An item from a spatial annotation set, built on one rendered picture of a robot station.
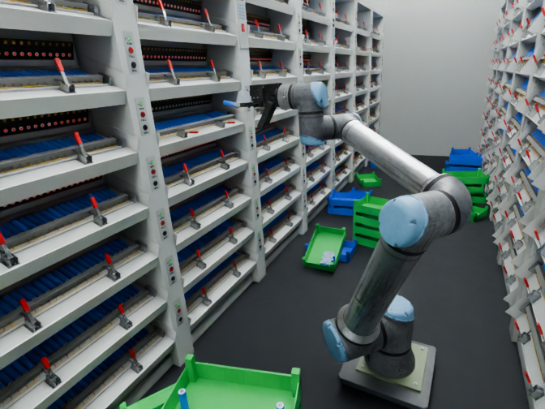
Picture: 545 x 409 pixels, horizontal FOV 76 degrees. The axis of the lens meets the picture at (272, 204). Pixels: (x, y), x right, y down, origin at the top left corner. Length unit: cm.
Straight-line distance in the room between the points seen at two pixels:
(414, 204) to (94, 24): 100
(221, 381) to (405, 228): 61
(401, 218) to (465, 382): 96
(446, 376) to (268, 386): 87
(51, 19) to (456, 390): 177
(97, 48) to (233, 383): 108
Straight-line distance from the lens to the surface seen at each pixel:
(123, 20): 130
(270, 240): 226
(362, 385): 149
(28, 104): 108
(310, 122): 127
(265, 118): 136
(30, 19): 113
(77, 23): 120
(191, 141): 148
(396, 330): 139
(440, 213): 88
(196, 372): 105
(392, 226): 88
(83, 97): 117
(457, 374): 170
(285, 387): 99
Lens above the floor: 115
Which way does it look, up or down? 20 degrees down
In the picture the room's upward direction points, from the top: 4 degrees counter-clockwise
